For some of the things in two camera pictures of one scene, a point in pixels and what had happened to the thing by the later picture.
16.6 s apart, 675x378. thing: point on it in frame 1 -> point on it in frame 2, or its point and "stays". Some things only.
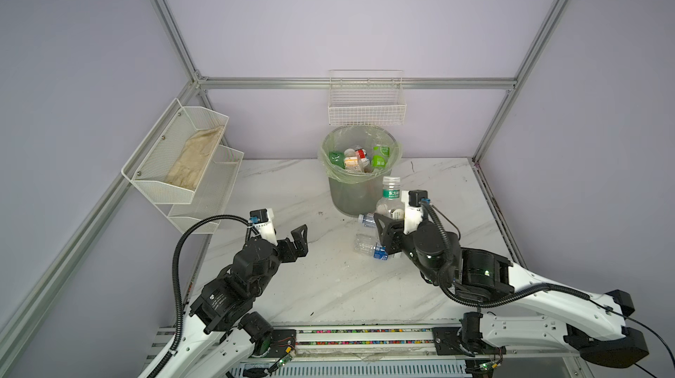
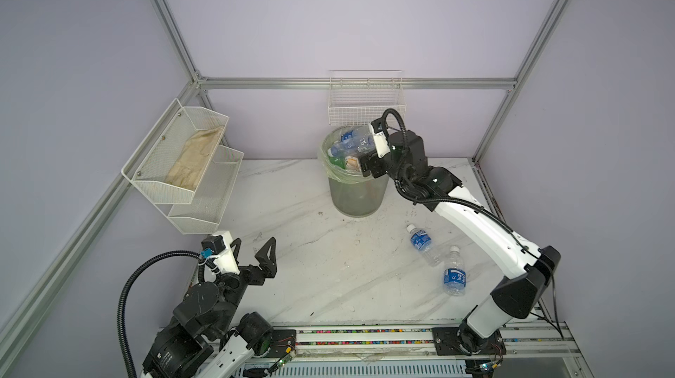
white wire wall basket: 366,98 stays
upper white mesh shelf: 172,160 stays
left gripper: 290,255 -> 257,277
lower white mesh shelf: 211,194 stays
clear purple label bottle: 368,220 -> 364,141
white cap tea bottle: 351,159 stays
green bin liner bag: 344,138 stays
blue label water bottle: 369,244 -> 348,141
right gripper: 389,232 -> 371,161
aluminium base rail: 402,340 stays
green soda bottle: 337,159 stays
